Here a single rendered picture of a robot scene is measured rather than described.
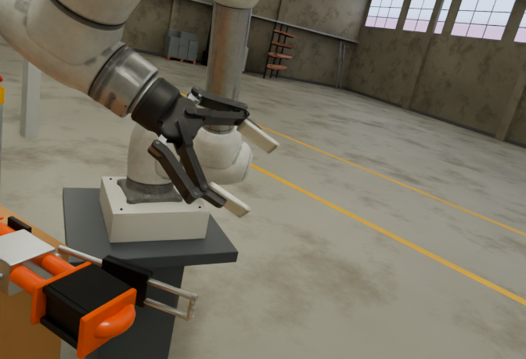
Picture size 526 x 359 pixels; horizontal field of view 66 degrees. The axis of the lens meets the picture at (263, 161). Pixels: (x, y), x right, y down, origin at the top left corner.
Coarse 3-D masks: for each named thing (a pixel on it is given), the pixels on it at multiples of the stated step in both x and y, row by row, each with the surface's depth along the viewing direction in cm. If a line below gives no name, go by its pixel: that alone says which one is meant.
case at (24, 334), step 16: (0, 208) 88; (32, 224) 85; (48, 240) 80; (64, 256) 79; (0, 304) 70; (16, 304) 73; (0, 320) 71; (16, 320) 74; (0, 336) 72; (16, 336) 76; (32, 336) 79; (48, 336) 82; (0, 352) 73; (16, 352) 77; (32, 352) 80; (48, 352) 84
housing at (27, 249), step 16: (0, 240) 52; (16, 240) 53; (32, 240) 54; (0, 256) 49; (16, 256) 50; (32, 256) 50; (0, 272) 49; (48, 272) 53; (0, 288) 50; (16, 288) 50
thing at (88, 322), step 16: (64, 272) 47; (80, 272) 48; (96, 272) 49; (48, 288) 44; (64, 288) 45; (80, 288) 46; (96, 288) 46; (112, 288) 47; (128, 288) 47; (32, 304) 45; (48, 304) 45; (64, 304) 43; (80, 304) 43; (96, 304) 44; (112, 304) 44; (128, 304) 47; (32, 320) 45; (48, 320) 46; (64, 320) 45; (80, 320) 41; (96, 320) 43; (64, 336) 44; (80, 336) 42; (80, 352) 42
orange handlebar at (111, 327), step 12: (0, 216) 58; (0, 228) 56; (12, 228) 56; (48, 264) 51; (60, 264) 51; (12, 276) 48; (24, 276) 48; (36, 276) 48; (24, 288) 47; (120, 312) 45; (132, 312) 46; (108, 324) 43; (120, 324) 44; (96, 336) 43; (108, 336) 43
